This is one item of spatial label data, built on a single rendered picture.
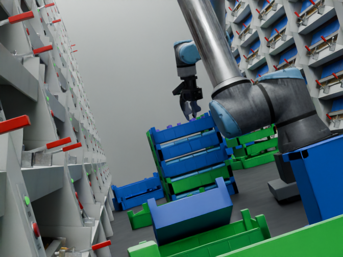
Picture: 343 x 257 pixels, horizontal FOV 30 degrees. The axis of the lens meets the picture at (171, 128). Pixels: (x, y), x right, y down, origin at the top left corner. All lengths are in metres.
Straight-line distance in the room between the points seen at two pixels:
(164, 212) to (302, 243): 1.14
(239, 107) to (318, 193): 0.74
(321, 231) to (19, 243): 0.33
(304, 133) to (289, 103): 0.11
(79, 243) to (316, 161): 0.57
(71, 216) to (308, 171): 0.54
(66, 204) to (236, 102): 0.97
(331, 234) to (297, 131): 1.74
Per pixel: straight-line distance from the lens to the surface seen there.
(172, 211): 1.60
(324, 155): 1.53
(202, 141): 2.92
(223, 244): 1.52
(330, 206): 1.53
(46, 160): 1.18
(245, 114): 2.18
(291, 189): 2.14
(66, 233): 1.38
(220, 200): 1.61
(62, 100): 2.08
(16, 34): 1.41
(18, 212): 0.68
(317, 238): 0.48
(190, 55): 2.85
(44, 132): 1.38
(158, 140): 2.90
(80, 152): 2.07
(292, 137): 2.22
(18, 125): 0.49
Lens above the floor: 0.30
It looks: 1 degrees up
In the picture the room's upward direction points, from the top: 17 degrees counter-clockwise
